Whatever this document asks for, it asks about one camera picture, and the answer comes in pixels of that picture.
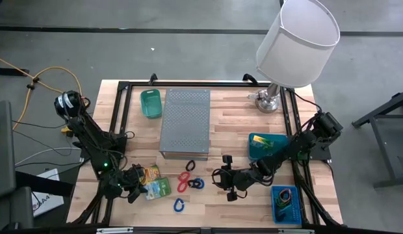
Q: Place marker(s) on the green plastic bin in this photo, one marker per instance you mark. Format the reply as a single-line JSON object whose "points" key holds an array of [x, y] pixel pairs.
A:
{"points": [[151, 104]]}

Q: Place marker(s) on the black floor stand foot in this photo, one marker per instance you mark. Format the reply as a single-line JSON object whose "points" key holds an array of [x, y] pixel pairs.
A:
{"points": [[9, 71]]}

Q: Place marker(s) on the white lamp shade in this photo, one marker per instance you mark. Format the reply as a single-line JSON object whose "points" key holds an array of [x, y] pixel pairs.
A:
{"points": [[295, 48]]}

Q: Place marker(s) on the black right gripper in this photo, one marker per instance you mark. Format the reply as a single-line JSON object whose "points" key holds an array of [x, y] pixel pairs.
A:
{"points": [[227, 159]]}

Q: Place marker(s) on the white cardboard box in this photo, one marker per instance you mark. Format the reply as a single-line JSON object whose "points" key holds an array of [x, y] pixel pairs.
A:
{"points": [[48, 201]]}

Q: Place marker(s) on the blue perforated basket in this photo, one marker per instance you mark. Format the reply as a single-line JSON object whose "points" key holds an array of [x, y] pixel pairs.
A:
{"points": [[295, 211]]}

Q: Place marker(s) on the silver lamp base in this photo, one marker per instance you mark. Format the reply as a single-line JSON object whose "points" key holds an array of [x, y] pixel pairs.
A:
{"points": [[268, 104]]}

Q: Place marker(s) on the black aluminium table frame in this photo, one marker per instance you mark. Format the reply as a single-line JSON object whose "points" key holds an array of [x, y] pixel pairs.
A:
{"points": [[204, 84]]}

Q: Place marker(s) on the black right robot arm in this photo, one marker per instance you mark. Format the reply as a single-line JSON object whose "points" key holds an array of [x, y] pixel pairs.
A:
{"points": [[286, 152]]}

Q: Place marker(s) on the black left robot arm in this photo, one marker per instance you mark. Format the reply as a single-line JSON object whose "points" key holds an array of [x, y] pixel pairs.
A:
{"points": [[91, 139]]}

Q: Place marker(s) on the silver aluminium bracket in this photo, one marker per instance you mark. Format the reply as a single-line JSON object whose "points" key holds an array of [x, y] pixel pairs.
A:
{"points": [[295, 231], [113, 230]]}

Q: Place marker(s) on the grey perforated metal shelf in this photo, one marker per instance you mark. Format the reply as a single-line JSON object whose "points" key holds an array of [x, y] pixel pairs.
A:
{"points": [[185, 123]]}

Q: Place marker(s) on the green rubber band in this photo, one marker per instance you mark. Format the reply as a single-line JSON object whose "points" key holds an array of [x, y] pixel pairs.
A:
{"points": [[282, 202]]}

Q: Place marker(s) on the teal plastic bin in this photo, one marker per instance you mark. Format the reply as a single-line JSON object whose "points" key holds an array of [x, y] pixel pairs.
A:
{"points": [[255, 152]]}

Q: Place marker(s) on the small yellow green crayon box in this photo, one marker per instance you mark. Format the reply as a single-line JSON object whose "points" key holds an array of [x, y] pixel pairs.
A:
{"points": [[261, 141]]}

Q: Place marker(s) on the black flat bar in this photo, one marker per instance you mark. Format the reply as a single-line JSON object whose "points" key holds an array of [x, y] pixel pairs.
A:
{"points": [[42, 183]]}

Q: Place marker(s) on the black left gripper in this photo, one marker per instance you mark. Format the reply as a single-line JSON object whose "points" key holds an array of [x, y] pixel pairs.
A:
{"points": [[131, 182]]}

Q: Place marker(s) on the dark grey desk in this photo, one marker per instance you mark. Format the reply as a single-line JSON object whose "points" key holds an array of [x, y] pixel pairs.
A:
{"points": [[390, 136]]}

